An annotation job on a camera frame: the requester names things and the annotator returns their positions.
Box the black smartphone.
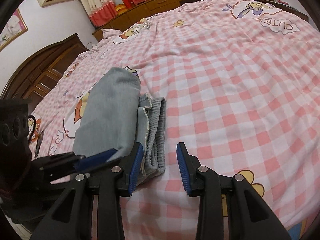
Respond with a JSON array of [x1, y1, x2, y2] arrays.
[[35, 131, 44, 159]]

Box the framed wall picture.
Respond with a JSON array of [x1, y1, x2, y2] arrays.
[[0, 9, 28, 50]]

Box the dark wooden headboard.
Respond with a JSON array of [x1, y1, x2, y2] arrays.
[[1, 33, 87, 113]]

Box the pink checkered bed sheet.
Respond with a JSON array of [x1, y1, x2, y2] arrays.
[[34, 0, 319, 239]]

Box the grey sweat pants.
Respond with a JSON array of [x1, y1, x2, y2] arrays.
[[73, 67, 166, 184]]

